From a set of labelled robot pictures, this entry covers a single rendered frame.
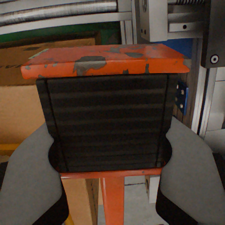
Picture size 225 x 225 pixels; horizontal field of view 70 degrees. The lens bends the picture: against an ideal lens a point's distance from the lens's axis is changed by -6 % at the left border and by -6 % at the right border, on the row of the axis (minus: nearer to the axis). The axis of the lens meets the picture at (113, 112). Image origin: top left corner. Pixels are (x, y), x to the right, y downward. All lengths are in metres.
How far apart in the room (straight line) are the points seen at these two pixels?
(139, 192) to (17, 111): 2.15
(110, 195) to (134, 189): 2.12
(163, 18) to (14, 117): 0.30
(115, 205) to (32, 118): 0.19
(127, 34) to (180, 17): 0.75
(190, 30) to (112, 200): 0.30
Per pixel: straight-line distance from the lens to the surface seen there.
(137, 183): 2.19
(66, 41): 0.79
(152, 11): 0.33
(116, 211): 0.20
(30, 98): 0.28
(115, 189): 0.17
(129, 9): 0.72
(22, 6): 0.91
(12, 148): 0.34
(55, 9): 0.79
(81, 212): 0.50
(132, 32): 1.11
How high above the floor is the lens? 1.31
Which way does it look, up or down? 60 degrees down
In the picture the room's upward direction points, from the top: 176 degrees clockwise
